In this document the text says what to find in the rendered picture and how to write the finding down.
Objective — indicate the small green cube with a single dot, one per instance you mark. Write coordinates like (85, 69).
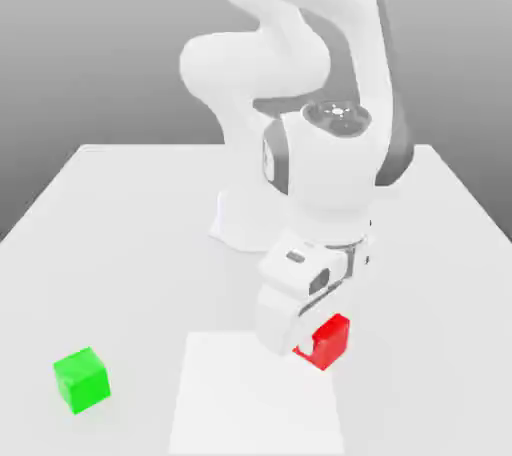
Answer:
(82, 380)

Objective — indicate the small red cube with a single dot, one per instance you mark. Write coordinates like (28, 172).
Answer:
(330, 342)

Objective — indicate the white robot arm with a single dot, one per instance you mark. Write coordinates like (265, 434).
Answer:
(352, 168)

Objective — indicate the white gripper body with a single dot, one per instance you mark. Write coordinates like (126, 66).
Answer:
(276, 320)

